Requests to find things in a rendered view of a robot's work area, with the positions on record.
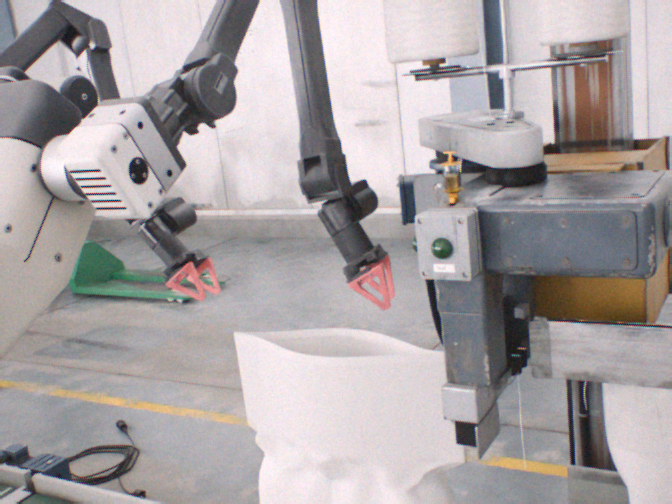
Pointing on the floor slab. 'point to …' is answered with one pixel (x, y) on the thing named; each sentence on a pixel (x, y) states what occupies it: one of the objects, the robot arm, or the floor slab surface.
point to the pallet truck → (94, 283)
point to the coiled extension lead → (113, 466)
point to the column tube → (618, 64)
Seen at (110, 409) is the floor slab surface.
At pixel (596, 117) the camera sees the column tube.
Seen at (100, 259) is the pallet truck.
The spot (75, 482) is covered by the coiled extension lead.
